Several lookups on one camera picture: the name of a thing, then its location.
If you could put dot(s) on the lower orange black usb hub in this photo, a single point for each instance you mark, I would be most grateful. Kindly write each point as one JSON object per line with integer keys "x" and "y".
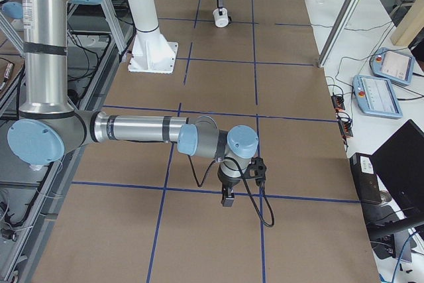
{"x": 345, "y": 128}

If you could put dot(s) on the upper orange black usb hub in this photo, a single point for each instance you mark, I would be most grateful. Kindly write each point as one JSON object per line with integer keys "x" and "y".
{"x": 338, "y": 102}

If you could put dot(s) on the aluminium frame post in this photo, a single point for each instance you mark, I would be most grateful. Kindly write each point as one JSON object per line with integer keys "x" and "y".
{"x": 342, "y": 19}

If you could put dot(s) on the orange black usb hub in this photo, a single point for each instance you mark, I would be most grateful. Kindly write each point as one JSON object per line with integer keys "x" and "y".
{"x": 345, "y": 128}
{"x": 338, "y": 102}

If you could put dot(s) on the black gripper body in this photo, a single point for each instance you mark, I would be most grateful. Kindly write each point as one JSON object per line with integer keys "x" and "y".
{"x": 228, "y": 183}

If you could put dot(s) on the black laptop computer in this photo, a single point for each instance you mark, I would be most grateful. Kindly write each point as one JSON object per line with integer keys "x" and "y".
{"x": 399, "y": 164}

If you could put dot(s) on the far blue teach pendant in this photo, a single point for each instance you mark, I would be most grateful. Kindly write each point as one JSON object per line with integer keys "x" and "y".
{"x": 393, "y": 65}

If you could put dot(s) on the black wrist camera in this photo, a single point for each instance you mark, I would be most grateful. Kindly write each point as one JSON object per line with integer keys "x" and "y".
{"x": 256, "y": 170}

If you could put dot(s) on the blue teach pendant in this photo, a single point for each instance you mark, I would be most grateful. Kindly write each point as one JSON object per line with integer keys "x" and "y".
{"x": 393, "y": 65}
{"x": 375, "y": 97}

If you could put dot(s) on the black box with label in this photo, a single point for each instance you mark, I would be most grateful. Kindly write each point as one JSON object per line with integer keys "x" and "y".
{"x": 365, "y": 179}

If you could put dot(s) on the white smiley face mug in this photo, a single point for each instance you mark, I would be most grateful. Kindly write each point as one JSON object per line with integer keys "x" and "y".
{"x": 221, "y": 21}

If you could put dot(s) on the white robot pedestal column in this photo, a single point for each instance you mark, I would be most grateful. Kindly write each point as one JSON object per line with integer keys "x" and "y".
{"x": 151, "y": 52}

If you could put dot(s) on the near blue teach pendant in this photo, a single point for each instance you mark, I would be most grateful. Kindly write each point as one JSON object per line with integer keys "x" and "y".
{"x": 375, "y": 97}

